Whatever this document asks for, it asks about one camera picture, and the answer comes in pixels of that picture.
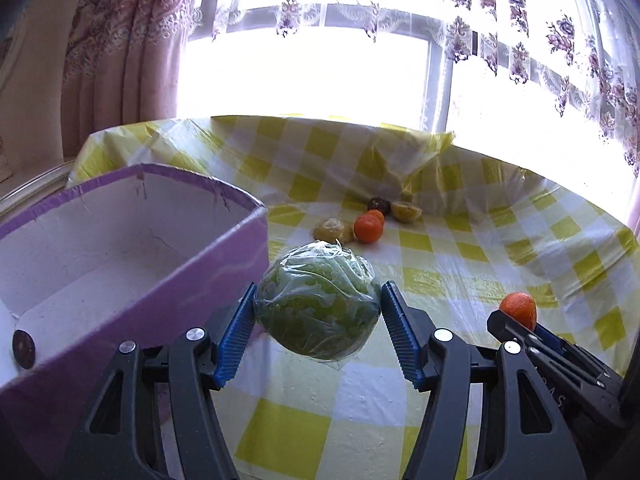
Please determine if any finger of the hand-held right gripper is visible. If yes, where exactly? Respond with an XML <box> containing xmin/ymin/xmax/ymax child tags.
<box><xmin>487</xmin><ymin>309</ymin><xmax>609</xmax><ymax>389</ymax></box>
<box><xmin>532</xmin><ymin>323</ymin><xmax>577</xmax><ymax>357</ymax></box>

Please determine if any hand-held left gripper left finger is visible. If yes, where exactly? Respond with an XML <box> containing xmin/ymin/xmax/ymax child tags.
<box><xmin>57</xmin><ymin>282</ymin><xmax>258</xmax><ymax>480</ymax></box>

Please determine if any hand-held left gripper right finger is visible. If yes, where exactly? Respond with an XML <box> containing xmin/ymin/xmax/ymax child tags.
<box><xmin>381</xmin><ymin>281</ymin><xmax>588</xmax><ymax>480</ymax></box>

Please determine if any small orange tangerine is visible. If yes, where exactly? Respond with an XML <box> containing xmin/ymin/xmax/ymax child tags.
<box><xmin>499</xmin><ymin>292</ymin><xmax>537</xmax><ymax>332</ymax></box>

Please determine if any plastic-wrapped green cabbage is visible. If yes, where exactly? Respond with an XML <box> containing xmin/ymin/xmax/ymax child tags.
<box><xmin>253</xmin><ymin>241</ymin><xmax>382</xmax><ymax>361</ymax></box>

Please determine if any purple cardboard box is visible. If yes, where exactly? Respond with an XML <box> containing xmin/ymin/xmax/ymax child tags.
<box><xmin>0</xmin><ymin>163</ymin><xmax>270</xmax><ymax>478</ymax></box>

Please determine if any yellow checked tablecloth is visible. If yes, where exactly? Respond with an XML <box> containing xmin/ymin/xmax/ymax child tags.
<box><xmin>67</xmin><ymin>115</ymin><xmax>640</xmax><ymax>480</ymax></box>

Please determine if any yellow-green fruit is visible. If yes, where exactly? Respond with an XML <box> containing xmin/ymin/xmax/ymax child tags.
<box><xmin>391</xmin><ymin>200</ymin><xmax>422</xmax><ymax>223</ymax></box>

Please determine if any yellowish potato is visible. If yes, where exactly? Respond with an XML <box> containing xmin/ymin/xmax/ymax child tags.
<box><xmin>313</xmin><ymin>217</ymin><xmax>356</xmax><ymax>243</ymax></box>

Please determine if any dark round fruit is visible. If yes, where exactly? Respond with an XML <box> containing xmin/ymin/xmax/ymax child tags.
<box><xmin>12</xmin><ymin>330</ymin><xmax>36</xmax><ymax>370</ymax></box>

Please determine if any cream furniture edge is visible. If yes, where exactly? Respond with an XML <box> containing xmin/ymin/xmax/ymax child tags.
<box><xmin>0</xmin><ymin>157</ymin><xmax>76</xmax><ymax>216</ymax></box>

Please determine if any sheer floral curtain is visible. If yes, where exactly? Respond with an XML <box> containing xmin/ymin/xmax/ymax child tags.
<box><xmin>190</xmin><ymin>0</ymin><xmax>640</xmax><ymax>181</ymax></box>

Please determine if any pink patterned curtain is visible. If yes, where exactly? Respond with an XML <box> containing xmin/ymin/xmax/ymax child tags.
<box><xmin>60</xmin><ymin>0</ymin><xmax>211</xmax><ymax>153</ymax></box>

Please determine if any grey window frame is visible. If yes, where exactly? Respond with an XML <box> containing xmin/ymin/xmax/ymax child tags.
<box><xmin>190</xmin><ymin>2</ymin><xmax>481</xmax><ymax>133</ymax></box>

